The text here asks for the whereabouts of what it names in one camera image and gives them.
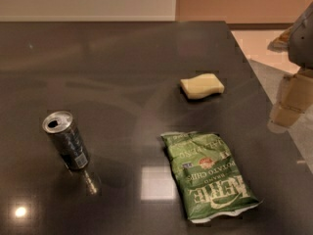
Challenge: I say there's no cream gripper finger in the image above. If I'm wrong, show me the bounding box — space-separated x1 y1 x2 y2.
268 69 313 133

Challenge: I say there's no silver blue redbull can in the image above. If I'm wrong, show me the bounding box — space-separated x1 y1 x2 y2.
42 111 89 170

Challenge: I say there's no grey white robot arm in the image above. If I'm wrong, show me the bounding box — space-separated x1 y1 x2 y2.
268 3 313 133

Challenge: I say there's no yellow sponge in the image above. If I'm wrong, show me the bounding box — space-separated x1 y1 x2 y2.
180 73 225 100

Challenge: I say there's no green potato chips bag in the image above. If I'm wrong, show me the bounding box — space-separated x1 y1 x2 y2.
161 132 260 223

